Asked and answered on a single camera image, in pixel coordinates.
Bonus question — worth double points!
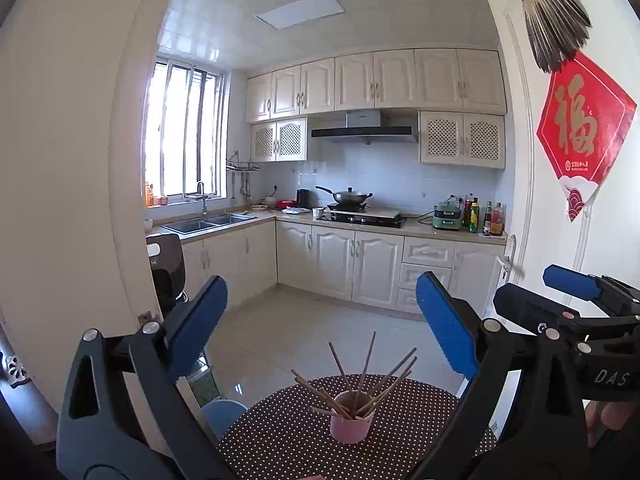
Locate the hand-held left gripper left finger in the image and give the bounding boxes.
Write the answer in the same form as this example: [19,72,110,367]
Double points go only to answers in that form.
[55,275,229,480]

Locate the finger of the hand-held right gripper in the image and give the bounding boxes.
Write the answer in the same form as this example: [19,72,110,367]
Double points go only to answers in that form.
[543,264,640,317]
[493,283,640,362]

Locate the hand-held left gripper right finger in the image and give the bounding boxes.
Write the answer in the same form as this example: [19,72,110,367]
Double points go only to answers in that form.
[416,271,589,480]

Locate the bunch of wooden chopsticks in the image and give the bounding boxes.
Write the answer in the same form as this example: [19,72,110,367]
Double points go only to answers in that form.
[291,331,418,420]

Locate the pink cup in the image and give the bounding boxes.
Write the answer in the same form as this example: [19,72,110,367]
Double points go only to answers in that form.
[330,391,376,445]

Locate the person's right hand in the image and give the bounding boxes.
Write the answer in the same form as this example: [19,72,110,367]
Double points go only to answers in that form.
[585,399,640,449]

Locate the white panel door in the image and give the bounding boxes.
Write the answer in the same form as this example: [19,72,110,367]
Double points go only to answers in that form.
[487,0,640,411]

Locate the cream cabinet drawer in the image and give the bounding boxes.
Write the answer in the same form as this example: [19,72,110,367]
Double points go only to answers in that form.
[396,288,426,314]
[400,263,451,294]
[402,236,455,269]

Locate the green patterned mat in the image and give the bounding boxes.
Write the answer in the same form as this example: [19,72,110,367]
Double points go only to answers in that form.
[192,366,219,409]

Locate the dark brown air fryer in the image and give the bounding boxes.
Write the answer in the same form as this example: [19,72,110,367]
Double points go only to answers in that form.
[146,233,189,313]

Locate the blue round stool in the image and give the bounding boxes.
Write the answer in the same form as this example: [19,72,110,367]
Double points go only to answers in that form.
[202,399,249,439]

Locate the beige kitchen countertop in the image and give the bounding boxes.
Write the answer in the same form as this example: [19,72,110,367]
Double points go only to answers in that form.
[147,207,508,246]

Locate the stainless steel double sink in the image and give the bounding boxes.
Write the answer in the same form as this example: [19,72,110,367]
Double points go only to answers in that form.
[161,212,258,235]

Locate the green electric cooker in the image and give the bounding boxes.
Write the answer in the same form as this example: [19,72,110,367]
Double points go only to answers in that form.
[431,201,464,232]

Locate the brown polka dot tablecloth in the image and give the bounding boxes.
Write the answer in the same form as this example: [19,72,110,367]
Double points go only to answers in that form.
[220,374,498,480]

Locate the black gas stove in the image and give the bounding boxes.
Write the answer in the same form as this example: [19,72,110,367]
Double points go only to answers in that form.
[316,208,407,230]

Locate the red diamond paper decoration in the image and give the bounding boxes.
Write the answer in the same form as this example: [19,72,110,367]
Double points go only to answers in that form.
[536,50,639,224]

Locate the wok with lid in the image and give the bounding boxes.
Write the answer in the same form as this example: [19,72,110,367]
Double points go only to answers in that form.
[315,186,374,207]

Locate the cream lattice door cabinet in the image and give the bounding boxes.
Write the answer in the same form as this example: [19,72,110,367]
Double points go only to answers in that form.
[419,111,506,170]
[250,117,308,163]

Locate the barred sliding window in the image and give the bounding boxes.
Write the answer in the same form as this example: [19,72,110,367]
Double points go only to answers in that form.
[142,57,229,209]

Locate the steel range hood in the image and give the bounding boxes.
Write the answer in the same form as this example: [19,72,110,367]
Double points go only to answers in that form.
[311,110,419,145]

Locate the row of cream upper cabinets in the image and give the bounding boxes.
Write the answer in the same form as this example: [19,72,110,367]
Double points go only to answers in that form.
[245,49,507,124]

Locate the brown feather fan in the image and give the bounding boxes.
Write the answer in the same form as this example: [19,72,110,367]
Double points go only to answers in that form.
[515,0,594,74]

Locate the ceiling light panel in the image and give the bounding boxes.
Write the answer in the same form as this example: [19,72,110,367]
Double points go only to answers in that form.
[254,0,347,29]

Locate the metal door handle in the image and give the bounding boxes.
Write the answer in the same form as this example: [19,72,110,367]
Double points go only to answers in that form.
[495,234,526,287]

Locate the metal wall rack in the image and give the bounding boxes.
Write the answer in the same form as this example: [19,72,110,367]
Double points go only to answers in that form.
[225,150,261,172]

